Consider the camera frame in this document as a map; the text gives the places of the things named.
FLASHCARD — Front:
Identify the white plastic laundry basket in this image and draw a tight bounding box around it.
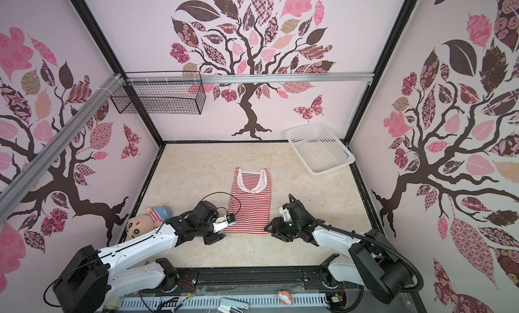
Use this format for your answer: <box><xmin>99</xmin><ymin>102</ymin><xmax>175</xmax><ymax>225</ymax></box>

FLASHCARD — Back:
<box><xmin>285</xmin><ymin>123</ymin><xmax>355</xmax><ymax>178</ymax></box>

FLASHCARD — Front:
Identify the aluminium rail wall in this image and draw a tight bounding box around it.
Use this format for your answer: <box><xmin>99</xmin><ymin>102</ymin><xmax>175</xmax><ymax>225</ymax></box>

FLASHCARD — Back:
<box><xmin>126</xmin><ymin>72</ymin><xmax>374</xmax><ymax>85</ymax></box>
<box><xmin>1</xmin><ymin>73</ymin><xmax>124</xmax><ymax>222</ymax></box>

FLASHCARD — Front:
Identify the red white striped tank top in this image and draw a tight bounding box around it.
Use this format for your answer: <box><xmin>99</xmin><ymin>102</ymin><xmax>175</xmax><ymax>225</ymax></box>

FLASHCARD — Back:
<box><xmin>224</xmin><ymin>167</ymin><xmax>272</xmax><ymax>235</ymax></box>

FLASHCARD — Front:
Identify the black corrugated cable conduit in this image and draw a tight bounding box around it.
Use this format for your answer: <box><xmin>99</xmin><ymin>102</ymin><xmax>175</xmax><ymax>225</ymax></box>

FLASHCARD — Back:
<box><xmin>320</xmin><ymin>221</ymin><xmax>424</xmax><ymax>313</ymax></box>

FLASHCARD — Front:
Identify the white slotted cable duct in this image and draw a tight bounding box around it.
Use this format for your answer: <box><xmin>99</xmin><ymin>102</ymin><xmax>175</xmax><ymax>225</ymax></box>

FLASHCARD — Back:
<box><xmin>118</xmin><ymin>294</ymin><xmax>328</xmax><ymax>312</ymax></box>

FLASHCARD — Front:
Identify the white device on duct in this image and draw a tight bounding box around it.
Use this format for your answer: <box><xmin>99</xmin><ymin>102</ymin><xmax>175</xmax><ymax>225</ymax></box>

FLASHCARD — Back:
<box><xmin>217</xmin><ymin>298</ymin><xmax>249</xmax><ymax>313</ymax></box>

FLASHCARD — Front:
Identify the thin black camera cable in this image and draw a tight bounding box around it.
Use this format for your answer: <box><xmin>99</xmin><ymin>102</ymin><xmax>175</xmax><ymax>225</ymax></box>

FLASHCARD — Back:
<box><xmin>200</xmin><ymin>191</ymin><xmax>243</xmax><ymax>217</ymax></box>

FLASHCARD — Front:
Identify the red white small toy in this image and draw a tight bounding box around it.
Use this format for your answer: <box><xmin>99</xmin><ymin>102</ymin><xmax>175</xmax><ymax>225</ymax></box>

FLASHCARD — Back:
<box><xmin>277</xmin><ymin>290</ymin><xmax>294</xmax><ymax>306</ymax></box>

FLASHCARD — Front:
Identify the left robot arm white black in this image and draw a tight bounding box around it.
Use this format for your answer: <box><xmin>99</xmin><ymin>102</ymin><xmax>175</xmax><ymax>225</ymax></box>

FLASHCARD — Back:
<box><xmin>51</xmin><ymin>214</ymin><xmax>235</xmax><ymax>312</ymax></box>

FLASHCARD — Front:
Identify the black wire mesh basket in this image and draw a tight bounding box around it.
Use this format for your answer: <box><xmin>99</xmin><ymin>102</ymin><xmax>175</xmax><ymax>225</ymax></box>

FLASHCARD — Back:
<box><xmin>111</xmin><ymin>70</ymin><xmax>206</xmax><ymax>115</ymax></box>

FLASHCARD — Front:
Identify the plush doll blue hat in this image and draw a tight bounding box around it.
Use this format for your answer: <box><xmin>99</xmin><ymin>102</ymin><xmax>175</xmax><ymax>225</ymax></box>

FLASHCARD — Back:
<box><xmin>126</xmin><ymin>206</ymin><xmax>172</xmax><ymax>240</ymax></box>

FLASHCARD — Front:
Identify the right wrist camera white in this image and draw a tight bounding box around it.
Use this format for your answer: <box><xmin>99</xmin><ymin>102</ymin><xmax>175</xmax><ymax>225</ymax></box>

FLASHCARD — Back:
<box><xmin>281</xmin><ymin>194</ymin><xmax>314</xmax><ymax>227</ymax></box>

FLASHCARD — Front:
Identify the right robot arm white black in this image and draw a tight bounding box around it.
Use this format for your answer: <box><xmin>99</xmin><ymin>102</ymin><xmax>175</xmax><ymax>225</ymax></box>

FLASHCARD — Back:
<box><xmin>264</xmin><ymin>217</ymin><xmax>416</xmax><ymax>304</ymax></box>

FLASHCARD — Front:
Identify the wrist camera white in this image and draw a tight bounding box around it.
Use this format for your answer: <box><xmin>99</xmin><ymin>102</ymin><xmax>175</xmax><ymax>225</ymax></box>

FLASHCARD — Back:
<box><xmin>187</xmin><ymin>200</ymin><xmax>236</xmax><ymax>235</ymax></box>
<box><xmin>281</xmin><ymin>194</ymin><xmax>314</xmax><ymax>227</ymax></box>

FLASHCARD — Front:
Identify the aluminium rail left wall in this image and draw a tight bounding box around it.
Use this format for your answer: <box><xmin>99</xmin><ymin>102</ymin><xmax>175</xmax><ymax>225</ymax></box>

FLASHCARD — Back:
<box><xmin>1</xmin><ymin>73</ymin><xmax>124</xmax><ymax>222</ymax></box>

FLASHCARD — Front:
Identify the aluminium rail back wall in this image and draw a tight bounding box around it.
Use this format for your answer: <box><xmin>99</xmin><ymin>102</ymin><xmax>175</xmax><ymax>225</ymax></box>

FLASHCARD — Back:
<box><xmin>126</xmin><ymin>72</ymin><xmax>374</xmax><ymax>85</ymax></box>

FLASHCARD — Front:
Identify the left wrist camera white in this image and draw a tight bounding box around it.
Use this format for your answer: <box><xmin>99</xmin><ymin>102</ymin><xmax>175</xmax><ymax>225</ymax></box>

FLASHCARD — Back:
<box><xmin>187</xmin><ymin>200</ymin><xmax>236</xmax><ymax>235</ymax></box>

